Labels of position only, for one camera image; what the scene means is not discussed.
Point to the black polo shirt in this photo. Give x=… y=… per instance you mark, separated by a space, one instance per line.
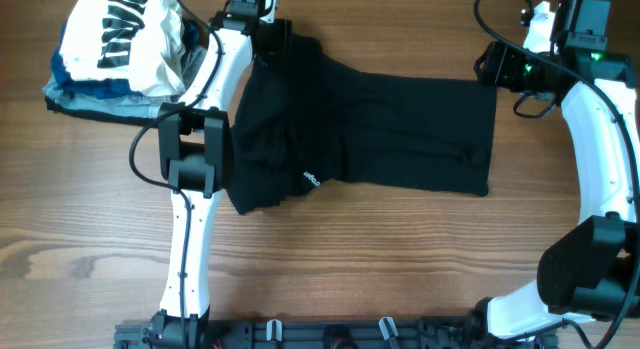
x=305 y=119

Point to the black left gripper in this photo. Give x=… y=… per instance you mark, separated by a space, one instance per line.
x=284 y=30

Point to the black folded garment under pile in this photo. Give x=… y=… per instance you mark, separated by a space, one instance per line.
x=94 y=115

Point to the light blue denim garment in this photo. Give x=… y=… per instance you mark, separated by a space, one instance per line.
x=115 y=105

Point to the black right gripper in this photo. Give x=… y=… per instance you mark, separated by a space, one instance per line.
x=497 y=67

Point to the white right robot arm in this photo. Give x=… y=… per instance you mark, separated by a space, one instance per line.
x=592 y=273

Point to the white shirt with black print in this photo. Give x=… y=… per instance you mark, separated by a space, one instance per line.
x=137 y=41

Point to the blue folded garment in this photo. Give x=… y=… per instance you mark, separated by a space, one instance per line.
x=114 y=88

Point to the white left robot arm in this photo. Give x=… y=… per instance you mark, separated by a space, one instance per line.
x=195 y=152

